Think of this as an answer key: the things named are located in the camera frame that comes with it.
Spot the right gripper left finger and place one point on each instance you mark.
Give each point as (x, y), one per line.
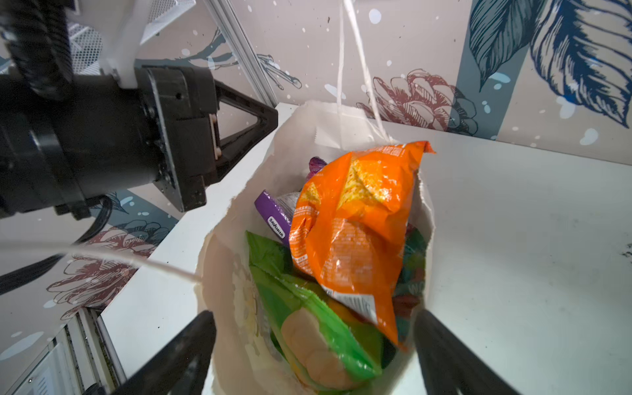
(180, 367)

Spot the purple snack packet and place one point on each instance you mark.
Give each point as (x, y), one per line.
(278, 211)

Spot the orange chips packet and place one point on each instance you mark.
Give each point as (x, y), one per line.
(349, 227)

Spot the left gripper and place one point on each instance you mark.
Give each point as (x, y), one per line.
(180, 102)

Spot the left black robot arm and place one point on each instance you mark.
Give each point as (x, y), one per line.
(80, 120)

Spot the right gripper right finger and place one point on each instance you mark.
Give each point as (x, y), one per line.
(448, 366)

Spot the green Lays chips packet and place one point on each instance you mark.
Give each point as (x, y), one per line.
(326, 345)

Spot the white printed paper bag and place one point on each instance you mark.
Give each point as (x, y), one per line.
(244, 359)

